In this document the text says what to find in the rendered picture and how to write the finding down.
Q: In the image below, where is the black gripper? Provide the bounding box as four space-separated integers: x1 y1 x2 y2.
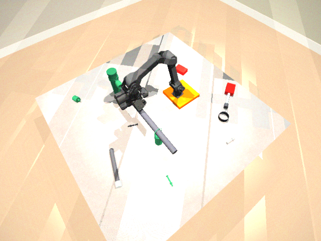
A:
119 87 148 110

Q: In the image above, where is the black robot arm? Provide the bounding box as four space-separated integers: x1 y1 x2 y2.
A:
114 50 185 110

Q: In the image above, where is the green post with cap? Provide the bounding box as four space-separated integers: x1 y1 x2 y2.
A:
106 68 120 94

